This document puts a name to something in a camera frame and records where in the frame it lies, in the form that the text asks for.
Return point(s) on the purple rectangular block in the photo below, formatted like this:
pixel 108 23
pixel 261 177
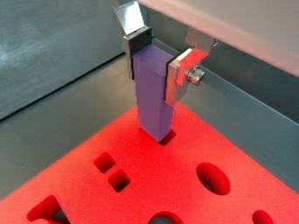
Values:
pixel 154 113

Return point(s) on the red shape sorter board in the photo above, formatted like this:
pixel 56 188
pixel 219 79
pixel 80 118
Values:
pixel 122 179

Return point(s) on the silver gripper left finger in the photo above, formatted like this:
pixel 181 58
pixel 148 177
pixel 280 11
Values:
pixel 134 33

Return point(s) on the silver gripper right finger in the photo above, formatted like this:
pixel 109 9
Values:
pixel 182 70

